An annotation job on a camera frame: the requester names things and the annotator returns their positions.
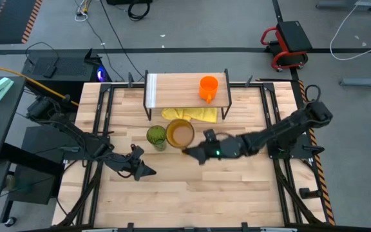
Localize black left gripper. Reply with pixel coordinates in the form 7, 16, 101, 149
116, 144, 157, 182

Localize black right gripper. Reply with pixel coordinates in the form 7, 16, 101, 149
182, 128, 248, 166

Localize yellow speckled ceramic mug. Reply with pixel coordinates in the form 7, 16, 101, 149
166, 119, 196, 152

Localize orange plastic cup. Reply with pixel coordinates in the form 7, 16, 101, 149
199, 75, 220, 104

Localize green glass cup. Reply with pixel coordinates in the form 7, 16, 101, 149
146, 125, 168, 152

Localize yellow cloth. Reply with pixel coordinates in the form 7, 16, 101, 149
161, 107, 218, 124

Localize black equipment cart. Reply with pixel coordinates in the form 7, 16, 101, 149
0, 125, 66, 226

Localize black clamp knob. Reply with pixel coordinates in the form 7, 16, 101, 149
299, 188, 321, 200

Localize orange black hazard tape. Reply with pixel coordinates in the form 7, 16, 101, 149
298, 80, 336, 226

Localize black computer tower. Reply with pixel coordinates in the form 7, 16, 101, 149
21, 48, 112, 113

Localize red black rolling stool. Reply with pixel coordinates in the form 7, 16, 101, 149
260, 21, 314, 72

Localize mint green stapler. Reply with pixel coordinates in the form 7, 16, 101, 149
0, 77, 15, 102

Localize grey table foot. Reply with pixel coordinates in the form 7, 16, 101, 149
316, 0, 371, 10
339, 69, 371, 88

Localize black hazard-striped floor mat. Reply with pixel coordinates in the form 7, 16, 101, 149
0, 0, 43, 45

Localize wooden shelf black metal frame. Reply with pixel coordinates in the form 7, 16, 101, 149
142, 68, 233, 122

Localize black power adapter cable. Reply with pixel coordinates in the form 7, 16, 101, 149
25, 41, 60, 79

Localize black coiled cable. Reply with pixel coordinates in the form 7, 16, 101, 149
127, 2, 151, 22

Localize long black cable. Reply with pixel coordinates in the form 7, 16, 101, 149
99, 0, 144, 79

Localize yellow hose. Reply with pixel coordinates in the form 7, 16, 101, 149
0, 61, 79, 106

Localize white yellow cable bundle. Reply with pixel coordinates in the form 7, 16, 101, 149
74, 0, 93, 23

